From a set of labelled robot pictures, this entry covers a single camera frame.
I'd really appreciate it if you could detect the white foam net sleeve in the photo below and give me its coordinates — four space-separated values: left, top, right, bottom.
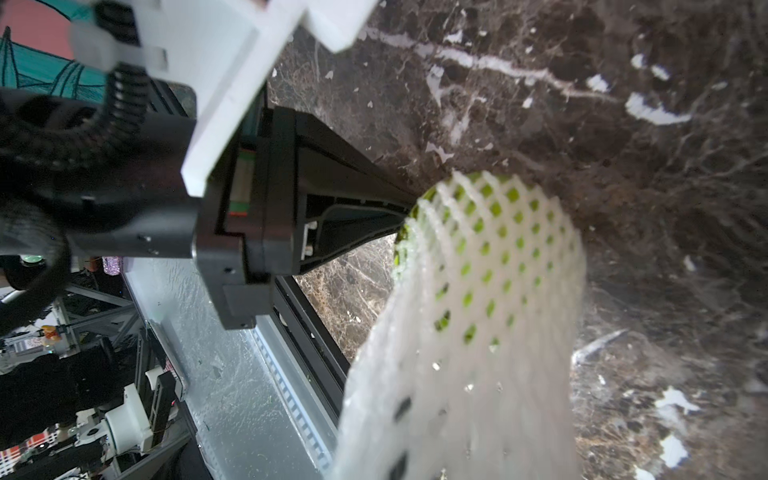
327 171 587 479

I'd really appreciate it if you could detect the green custard apple front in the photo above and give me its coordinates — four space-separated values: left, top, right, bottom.
392 171 585 353

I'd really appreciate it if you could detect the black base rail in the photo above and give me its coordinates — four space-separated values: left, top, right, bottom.
252 276 349 479

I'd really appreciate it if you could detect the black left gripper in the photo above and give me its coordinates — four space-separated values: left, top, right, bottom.
193 107 416 330

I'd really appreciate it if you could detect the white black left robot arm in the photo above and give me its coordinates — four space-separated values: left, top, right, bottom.
1 92 416 332

